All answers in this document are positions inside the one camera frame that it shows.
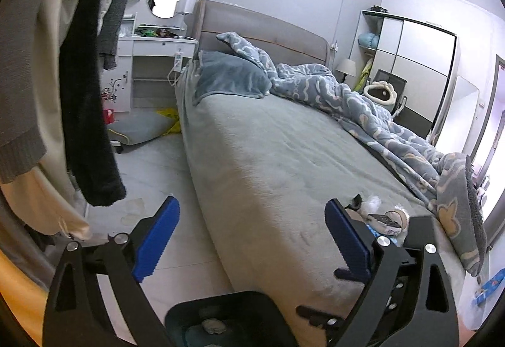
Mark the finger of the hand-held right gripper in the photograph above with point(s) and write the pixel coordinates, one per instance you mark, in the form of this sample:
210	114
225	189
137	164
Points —
353	275
319	314

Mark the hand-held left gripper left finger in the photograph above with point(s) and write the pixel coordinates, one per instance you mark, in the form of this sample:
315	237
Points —
156	240

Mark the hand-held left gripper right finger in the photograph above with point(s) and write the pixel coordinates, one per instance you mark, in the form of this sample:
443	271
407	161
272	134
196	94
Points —
347	240

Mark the black and white snack wrapper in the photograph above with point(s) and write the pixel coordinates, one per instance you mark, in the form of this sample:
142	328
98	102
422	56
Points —
384	221

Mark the black trash bin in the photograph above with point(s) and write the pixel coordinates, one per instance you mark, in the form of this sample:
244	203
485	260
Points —
236	299

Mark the small black wrapper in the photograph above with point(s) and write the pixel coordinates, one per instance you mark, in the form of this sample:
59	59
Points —
356	200

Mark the white crumpled tissue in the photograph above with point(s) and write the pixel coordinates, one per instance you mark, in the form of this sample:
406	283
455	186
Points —
213	326
371	205

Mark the blue printed wrapper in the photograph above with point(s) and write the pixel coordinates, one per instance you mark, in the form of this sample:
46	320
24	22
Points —
491	286

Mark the bed with grey sheet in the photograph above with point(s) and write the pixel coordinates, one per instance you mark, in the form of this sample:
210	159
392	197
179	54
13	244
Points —
276	157

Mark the grey floor cushion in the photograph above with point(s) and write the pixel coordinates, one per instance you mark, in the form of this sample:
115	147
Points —
138	128

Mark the yellow plastic bag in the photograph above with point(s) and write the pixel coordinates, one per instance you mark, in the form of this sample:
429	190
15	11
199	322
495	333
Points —
170	116

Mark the tall white panel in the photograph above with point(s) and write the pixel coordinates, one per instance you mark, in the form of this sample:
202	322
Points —
459	110

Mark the grey hanging cloth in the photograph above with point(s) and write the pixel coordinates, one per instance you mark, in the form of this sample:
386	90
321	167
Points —
23	252

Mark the red box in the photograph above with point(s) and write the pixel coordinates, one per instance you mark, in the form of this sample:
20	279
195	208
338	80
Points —
108	116

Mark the black hanging garment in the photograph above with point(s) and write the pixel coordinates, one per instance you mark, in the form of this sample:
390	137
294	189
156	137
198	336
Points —
86	114

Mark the orange wooden board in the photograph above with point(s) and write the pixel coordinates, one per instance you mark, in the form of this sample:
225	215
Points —
23	311

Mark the black office chair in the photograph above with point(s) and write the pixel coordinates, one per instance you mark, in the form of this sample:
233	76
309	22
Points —
388	77

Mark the blue patterned quilt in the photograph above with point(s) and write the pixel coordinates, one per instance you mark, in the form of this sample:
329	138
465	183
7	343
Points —
315	86

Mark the yellow-green cloth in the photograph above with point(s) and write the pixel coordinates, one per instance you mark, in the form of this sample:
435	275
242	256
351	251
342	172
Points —
361	81

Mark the white table lamp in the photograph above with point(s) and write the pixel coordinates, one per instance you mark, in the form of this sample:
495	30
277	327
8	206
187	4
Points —
346	66

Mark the white and black wardrobe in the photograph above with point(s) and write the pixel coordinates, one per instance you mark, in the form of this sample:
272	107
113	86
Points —
418	51

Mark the blue-grey pillow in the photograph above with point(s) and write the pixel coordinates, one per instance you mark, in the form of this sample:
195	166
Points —
229	75

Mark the white power strip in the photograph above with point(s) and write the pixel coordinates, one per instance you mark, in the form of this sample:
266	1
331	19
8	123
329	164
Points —
178	58

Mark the white dressing table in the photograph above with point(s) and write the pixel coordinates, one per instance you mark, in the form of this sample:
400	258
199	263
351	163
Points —
154	49

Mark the light blue plush pillow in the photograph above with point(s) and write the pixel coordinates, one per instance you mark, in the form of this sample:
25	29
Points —
369	41

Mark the grey knit sweater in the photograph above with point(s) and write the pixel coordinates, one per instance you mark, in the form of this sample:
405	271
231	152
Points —
23	94

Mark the dark clutter on dresser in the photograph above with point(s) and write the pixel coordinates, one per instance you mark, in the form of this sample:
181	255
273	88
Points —
162	32

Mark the green packet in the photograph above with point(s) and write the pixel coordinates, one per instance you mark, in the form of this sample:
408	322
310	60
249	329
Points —
148	32

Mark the black bag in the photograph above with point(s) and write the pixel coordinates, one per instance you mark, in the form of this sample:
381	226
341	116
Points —
378	9

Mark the dark grey hanging garment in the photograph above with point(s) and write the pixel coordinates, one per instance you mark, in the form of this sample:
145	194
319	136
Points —
118	8

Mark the grey door frame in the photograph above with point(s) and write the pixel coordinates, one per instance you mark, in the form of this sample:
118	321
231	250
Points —
490	94

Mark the white wall socket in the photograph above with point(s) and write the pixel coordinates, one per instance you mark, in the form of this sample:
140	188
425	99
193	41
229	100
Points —
335	47

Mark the white wall lamp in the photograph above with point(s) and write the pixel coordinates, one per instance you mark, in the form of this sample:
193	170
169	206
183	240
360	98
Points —
185	4

